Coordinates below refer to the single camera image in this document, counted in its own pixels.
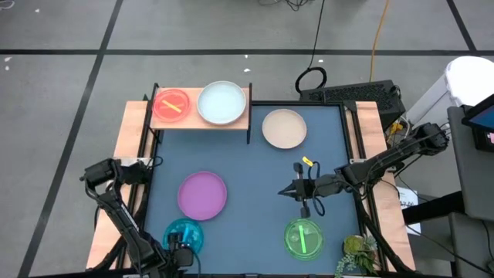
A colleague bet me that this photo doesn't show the small potted succulent plant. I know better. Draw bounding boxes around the small potted succulent plant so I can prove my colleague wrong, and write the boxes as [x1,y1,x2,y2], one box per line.
[333,233,382,278]

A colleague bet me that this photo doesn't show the wooden shelf with black frame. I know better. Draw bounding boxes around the wooden shelf with black frame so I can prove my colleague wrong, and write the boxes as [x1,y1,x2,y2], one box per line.
[147,82,253,146]

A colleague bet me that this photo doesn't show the yellow cable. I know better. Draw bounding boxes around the yellow cable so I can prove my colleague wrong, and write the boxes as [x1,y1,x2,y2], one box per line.
[368,0,391,83]

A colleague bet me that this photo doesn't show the orange-red transparent plate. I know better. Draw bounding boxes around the orange-red transparent plate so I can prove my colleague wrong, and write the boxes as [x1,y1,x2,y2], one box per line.
[152,88,191,124]

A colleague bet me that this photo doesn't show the large white plate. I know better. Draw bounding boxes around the large white plate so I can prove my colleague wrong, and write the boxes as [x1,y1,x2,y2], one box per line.
[196,80,248,126]

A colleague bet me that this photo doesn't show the grey cart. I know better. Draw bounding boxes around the grey cart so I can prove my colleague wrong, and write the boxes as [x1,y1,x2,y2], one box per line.
[447,106,494,278]

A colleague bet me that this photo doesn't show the black cart base bar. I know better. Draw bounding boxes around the black cart base bar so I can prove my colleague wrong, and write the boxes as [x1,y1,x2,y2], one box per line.
[401,191,468,225]

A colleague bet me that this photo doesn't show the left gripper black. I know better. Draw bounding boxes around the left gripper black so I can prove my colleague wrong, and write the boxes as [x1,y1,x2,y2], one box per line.
[163,232,196,272]

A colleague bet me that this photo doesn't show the blue transparent plate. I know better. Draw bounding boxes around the blue transparent plate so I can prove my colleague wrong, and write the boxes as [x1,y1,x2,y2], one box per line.
[162,218,205,256]

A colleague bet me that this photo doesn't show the light wooden table side board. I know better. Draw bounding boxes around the light wooden table side board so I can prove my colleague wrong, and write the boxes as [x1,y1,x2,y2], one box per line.
[354,100,417,271]
[85,100,155,270]

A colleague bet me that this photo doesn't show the purple plastic plate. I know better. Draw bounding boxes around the purple plastic plate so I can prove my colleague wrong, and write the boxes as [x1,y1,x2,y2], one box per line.
[177,171,228,222]

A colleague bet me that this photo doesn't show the black framed monitor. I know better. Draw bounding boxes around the black framed monitor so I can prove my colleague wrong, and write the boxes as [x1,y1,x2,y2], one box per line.
[461,93,494,153]

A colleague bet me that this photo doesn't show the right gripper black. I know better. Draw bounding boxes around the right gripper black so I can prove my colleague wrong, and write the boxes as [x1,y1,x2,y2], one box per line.
[278,161,343,219]

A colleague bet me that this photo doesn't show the white paper sheet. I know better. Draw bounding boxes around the white paper sheet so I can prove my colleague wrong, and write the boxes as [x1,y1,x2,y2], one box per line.
[395,186,421,236]

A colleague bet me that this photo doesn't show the beige plate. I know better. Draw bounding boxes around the beige plate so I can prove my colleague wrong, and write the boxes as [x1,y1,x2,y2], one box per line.
[262,108,309,150]

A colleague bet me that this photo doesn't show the green transparent plate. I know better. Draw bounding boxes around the green transparent plate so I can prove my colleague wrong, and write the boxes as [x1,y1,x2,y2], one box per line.
[283,217,326,261]

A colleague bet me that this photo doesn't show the white bin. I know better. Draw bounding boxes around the white bin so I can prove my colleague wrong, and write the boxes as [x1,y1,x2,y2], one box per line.
[404,56,494,150]

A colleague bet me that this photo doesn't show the long black cable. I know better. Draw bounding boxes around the long black cable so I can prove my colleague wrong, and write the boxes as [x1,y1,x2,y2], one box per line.
[295,0,329,94]

